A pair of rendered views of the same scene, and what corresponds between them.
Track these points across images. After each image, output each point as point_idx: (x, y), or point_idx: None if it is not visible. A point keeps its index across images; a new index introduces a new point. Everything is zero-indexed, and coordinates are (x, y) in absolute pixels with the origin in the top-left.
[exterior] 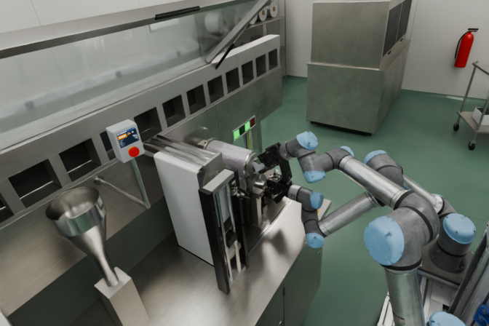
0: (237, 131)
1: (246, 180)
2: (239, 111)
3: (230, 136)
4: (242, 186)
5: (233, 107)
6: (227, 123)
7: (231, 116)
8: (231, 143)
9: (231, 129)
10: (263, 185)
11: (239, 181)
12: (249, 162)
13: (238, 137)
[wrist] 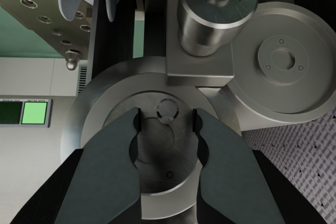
0: (27, 119)
1: (118, 18)
2: (0, 166)
3: (57, 117)
4: (247, 60)
5: (22, 191)
6: (57, 158)
7: (38, 171)
8: (58, 96)
9: (49, 135)
10: (240, 11)
11: (270, 104)
12: (188, 180)
13: (30, 101)
